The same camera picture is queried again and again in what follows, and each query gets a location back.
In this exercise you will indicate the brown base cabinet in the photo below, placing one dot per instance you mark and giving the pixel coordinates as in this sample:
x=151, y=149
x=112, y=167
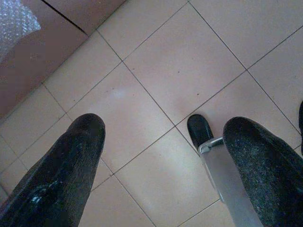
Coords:
x=47, y=52

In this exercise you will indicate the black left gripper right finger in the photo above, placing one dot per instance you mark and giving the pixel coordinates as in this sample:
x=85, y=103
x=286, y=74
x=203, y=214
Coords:
x=265, y=170

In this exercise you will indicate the black robot left foot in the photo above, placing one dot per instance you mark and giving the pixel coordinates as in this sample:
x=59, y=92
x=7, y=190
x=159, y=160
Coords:
x=198, y=130

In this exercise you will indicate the clear bubble wrap sheet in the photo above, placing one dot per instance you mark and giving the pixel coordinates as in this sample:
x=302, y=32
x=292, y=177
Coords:
x=14, y=21

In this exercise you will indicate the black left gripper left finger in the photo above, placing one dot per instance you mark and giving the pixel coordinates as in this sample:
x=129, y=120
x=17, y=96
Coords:
x=59, y=170

